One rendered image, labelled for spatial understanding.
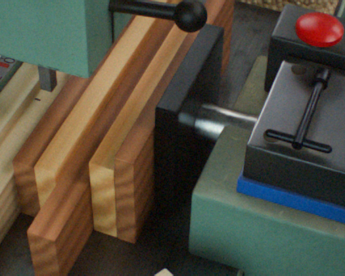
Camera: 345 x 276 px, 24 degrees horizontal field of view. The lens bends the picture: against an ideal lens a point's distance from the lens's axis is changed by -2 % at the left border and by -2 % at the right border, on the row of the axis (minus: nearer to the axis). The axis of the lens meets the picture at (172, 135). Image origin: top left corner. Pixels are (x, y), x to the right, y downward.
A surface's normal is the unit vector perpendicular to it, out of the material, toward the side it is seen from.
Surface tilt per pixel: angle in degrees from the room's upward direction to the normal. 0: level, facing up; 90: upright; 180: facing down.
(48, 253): 90
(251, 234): 90
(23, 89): 0
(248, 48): 0
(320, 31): 9
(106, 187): 90
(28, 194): 90
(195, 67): 0
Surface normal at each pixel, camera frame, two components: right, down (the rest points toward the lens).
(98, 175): -0.36, 0.66
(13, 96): 0.02, -0.70
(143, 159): 0.93, 0.27
